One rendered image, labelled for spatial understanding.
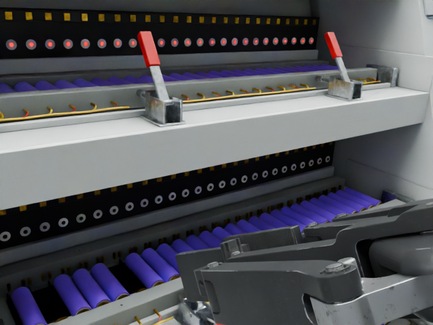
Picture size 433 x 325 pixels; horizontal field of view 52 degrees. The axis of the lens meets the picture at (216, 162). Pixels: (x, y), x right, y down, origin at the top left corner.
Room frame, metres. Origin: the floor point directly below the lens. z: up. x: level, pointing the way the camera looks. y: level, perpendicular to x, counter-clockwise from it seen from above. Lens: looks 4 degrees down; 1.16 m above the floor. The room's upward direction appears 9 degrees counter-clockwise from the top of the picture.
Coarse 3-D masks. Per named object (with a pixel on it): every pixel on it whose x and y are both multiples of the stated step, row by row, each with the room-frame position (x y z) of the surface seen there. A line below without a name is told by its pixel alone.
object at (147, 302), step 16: (160, 288) 0.44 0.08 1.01; (176, 288) 0.44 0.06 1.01; (112, 304) 0.41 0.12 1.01; (128, 304) 0.41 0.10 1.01; (144, 304) 0.42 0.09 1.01; (160, 304) 0.43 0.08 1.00; (176, 304) 0.44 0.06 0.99; (64, 320) 0.39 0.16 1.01; (80, 320) 0.39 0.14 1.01; (96, 320) 0.39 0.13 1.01; (112, 320) 0.40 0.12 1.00; (128, 320) 0.41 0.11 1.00
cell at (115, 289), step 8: (96, 264) 0.48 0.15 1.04; (104, 264) 0.49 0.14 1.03; (96, 272) 0.47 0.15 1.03; (104, 272) 0.47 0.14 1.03; (96, 280) 0.47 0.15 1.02; (104, 280) 0.46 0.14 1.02; (112, 280) 0.46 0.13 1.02; (104, 288) 0.45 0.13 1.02; (112, 288) 0.44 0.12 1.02; (120, 288) 0.44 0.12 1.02; (112, 296) 0.44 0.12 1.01
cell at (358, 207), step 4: (328, 196) 0.70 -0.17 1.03; (332, 196) 0.69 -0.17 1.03; (336, 196) 0.69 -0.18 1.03; (340, 196) 0.69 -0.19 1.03; (336, 200) 0.69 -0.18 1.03; (340, 200) 0.68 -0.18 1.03; (344, 200) 0.68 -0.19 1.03; (348, 200) 0.68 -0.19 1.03; (348, 204) 0.67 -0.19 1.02; (352, 204) 0.67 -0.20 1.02; (356, 204) 0.66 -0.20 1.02; (356, 208) 0.66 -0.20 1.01; (360, 208) 0.65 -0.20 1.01
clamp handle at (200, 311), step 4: (196, 304) 0.41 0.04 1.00; (200, 304) 0.41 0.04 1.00; (196, 308) 0.41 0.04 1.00; (200, 308) 0.41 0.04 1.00; (204, 308) 0.42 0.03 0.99; (196, 312) 0.41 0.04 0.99; (200, 312) 0.41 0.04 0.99; (204, 312) 0.41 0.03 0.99; (208, 312) 0.40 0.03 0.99; (200, 316) 0.40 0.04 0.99; (204, 316) 0.40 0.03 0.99; (208, 316) 0.40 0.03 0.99; (212, 316) 0.39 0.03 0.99; (212, 320) 0.39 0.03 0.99; (216, 324) 0.38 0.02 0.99; (220, 324) 0.38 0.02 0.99
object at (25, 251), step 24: (360, 168) 0.75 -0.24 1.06; (240, 192) 0.65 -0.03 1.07; (264, 192) 0.68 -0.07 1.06; (384, 192) 0.70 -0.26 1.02; (408, 192) 0.69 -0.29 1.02; (432, 192) 0.65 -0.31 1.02; (144, 216) 0.56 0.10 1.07; (168, 216) 0.58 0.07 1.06; (48, 240) 0.49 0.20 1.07; (72, 240) 0.51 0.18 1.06; (0, 264) 0.46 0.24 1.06; (0, 312) 0.43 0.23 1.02
